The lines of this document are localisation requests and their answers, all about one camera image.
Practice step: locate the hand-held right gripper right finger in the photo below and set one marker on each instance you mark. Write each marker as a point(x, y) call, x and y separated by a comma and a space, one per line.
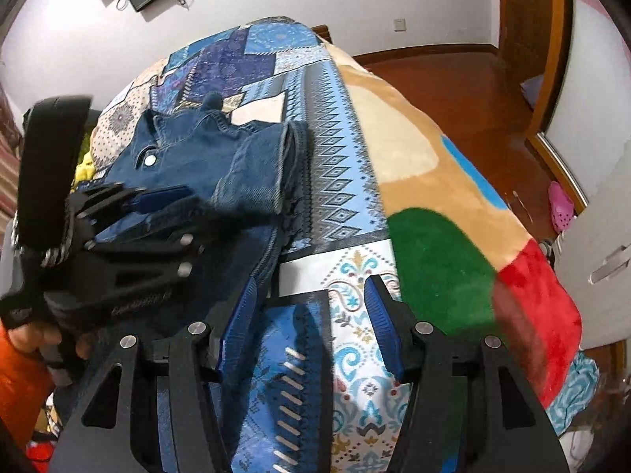
point(380, 327)

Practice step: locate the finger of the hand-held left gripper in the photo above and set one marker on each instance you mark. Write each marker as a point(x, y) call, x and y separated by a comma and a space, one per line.
point(160, 198)
point(162, 251)

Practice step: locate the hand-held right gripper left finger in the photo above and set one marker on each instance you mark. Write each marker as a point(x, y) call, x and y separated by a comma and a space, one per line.
point(240, 327)

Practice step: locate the blue denim jacket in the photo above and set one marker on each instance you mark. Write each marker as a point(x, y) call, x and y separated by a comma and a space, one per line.
point(217, 162)

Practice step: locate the person's left forearm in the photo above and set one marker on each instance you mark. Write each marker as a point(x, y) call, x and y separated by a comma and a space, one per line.
point(19, 399)

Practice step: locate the person's left hand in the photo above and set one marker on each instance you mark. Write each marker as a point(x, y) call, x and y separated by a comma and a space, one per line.
point(27, 337)

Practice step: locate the yellow cloth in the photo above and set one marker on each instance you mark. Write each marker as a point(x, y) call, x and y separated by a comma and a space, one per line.
point(85, 170)

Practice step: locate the striped curtain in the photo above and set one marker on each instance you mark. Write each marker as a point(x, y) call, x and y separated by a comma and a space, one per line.
point(7, 167)

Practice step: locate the blue patchwork bed sheet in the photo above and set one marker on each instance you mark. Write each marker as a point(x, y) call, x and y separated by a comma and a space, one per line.
point(325, 236)

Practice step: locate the colourful fleece blanket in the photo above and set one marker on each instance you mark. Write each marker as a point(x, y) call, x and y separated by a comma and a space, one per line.
point(443, 217)

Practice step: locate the teal patterned cloth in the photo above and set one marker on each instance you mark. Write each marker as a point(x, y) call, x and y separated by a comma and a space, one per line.
point(574, 389)

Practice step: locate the pink slipper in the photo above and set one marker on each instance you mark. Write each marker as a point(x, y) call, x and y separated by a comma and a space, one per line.
point(561, 207)

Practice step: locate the white cabinet door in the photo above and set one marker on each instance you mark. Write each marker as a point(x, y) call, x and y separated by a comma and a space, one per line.
point(596, 256)

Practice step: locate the white wall socket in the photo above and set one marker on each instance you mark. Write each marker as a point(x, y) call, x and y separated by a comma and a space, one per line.
point(398, 23)

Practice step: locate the wooden door frame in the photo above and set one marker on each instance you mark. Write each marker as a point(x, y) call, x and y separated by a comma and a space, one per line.
point(530, 59)

